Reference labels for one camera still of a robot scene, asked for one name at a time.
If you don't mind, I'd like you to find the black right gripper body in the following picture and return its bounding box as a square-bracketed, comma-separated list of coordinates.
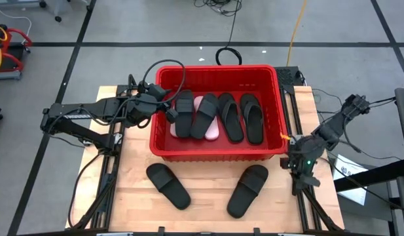
[279, 133, 324, 178]

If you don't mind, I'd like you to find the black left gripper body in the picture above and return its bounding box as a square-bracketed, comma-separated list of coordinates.
[125, 83, 172, 128]

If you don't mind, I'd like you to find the black slide sandal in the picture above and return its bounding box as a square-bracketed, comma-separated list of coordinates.
[145, 163, 192, 211]
[174, 89, 196, 138]
[189, 92, 219, 140]
[226, 164, 270, 220]

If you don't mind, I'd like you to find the pink slide sandal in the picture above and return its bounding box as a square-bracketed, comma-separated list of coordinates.
[170, 94, 204, 138]
[204, 116, 220, 142]

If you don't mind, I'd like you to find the black flip-flop white-striped sole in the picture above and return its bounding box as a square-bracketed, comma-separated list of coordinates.
[240, 93, 265, 146]
[217, 92, 246, 144]

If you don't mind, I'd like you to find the red plastic bin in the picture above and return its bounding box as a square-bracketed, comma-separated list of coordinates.
[149, 64, 289, 163]

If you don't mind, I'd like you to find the white paper sign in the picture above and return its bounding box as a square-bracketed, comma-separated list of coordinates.
[331, 153, 369, 207]

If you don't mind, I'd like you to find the black beam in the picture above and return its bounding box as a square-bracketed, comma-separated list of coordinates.
[333, 158, 404, 193]

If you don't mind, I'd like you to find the black perforated box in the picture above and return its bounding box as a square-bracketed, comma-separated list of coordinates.
[272, 66, 306, 89]

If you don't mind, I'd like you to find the dark grey pillar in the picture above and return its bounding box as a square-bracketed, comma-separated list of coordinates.
[394, 87, 404, 236]

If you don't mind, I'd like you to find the grey wheeled stand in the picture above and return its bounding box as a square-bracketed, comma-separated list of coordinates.
[0, 0, 64, 23]

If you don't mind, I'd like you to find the red cart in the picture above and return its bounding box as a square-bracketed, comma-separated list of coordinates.
[0, 23, 34, 81]

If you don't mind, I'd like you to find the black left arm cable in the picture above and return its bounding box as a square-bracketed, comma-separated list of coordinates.
[136, 58, 187, 128]

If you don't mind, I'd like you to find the black coiled floor cable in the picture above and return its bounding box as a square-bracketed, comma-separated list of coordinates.
[215, 0, 243, 68]

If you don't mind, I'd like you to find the tangled black cable bundle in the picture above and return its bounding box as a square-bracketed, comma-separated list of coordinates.
[192, 0, 244, 17]

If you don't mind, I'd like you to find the black cable beside table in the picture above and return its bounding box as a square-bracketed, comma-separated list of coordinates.
[67, 152, 103, 229]

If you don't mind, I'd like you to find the orange floor cable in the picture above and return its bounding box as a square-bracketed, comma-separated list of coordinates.
[285, 0, 308, 68]

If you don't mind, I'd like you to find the white floor cable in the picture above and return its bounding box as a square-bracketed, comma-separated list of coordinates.
[0, 3, 33, 45]

